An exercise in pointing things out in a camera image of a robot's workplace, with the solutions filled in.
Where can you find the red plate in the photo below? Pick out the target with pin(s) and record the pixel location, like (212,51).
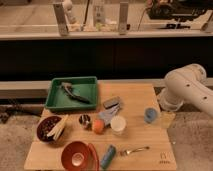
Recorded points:
(94,155)

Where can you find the metal fork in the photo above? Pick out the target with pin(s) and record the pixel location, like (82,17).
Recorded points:
(128,152)

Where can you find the dark brown bowl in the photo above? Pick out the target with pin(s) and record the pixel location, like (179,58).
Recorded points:
(45,126)

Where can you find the blue cup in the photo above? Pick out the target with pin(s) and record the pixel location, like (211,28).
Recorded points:
(150,115)

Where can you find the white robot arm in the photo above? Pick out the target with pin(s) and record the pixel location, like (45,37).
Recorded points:
(186,84)

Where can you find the wooden board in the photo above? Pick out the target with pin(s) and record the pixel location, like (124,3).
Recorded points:
(136,98)

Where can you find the small metal cup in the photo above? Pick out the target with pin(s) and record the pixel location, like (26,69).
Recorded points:
(85,121)

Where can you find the dark grey rectangular block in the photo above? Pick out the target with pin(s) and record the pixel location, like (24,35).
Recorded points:
(111,102)

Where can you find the grey-blue towel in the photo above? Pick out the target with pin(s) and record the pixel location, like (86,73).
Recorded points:
(108,114)

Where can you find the white plastic cup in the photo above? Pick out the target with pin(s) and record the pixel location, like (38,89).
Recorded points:
(118,125)

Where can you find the orange fruit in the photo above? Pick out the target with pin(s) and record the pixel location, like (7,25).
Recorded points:
(98,126)

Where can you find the left metal post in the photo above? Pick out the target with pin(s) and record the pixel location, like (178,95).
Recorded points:
(60,18)

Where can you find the blue-green cylinder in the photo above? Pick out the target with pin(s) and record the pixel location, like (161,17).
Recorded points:
(108,156)

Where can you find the red bowl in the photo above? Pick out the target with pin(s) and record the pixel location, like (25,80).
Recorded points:
(76,157)

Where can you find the black machine in background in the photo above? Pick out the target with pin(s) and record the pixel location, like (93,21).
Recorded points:
(182,10)

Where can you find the metal post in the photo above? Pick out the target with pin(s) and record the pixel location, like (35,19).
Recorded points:
(123,16)
(60,18)

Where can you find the dark tongs in tray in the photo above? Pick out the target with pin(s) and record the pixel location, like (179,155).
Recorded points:
(67,87)

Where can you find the green plastic tray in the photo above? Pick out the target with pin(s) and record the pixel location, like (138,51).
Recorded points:
(58,101)

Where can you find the right metal post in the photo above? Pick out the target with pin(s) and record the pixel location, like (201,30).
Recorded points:
(123,16)

